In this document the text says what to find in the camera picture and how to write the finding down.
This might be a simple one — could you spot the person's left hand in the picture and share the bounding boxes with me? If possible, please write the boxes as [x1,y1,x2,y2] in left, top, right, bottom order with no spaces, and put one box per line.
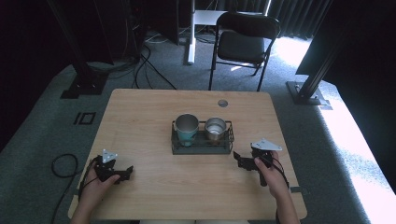
[79,161,121,203]

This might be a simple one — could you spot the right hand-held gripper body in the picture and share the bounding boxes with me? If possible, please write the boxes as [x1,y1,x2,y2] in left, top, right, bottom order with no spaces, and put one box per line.
[238,137,283,188]

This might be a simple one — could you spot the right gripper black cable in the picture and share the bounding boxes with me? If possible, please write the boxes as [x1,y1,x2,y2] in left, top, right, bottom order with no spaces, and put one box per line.
[262,155,291,189]

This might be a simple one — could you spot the black wire rack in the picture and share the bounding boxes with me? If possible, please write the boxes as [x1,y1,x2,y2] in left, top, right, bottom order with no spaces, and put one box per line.
[170,119,235,156]

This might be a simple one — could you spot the plain steel cup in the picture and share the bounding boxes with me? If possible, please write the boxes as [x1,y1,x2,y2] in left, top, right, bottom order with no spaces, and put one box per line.
[204,117,228,146]

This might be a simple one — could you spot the black folding chair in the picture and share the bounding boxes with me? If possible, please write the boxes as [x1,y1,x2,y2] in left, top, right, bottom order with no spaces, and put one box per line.
[207,11,281,92]

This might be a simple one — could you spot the black metal stand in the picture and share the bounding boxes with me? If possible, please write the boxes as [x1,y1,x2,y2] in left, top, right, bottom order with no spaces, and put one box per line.
[46,0,110,100]
[286,29,333,110]

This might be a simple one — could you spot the teal steel cup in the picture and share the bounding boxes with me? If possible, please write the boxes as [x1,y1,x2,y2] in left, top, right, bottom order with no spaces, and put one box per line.
[174,113,200,147]

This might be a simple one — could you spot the dark curtain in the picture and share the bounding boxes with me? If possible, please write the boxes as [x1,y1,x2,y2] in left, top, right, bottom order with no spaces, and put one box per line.
[214,0,332,41]

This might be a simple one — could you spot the black floor cables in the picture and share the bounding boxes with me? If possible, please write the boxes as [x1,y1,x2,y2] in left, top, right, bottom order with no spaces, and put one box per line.
[87,0,178,91]

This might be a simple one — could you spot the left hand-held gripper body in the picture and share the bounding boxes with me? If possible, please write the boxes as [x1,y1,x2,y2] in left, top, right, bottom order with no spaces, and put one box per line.
[92,148,126,183]

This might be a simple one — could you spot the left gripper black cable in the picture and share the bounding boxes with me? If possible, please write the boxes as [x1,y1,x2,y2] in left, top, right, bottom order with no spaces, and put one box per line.
[49,153,101,224]

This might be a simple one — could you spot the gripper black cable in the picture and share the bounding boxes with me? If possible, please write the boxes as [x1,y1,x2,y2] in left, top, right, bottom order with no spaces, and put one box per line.
[49,153,101,224]
[262,155,291,189]

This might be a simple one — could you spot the person's right hand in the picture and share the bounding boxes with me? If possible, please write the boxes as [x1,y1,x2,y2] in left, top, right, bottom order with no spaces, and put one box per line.
[253,150,290,201]

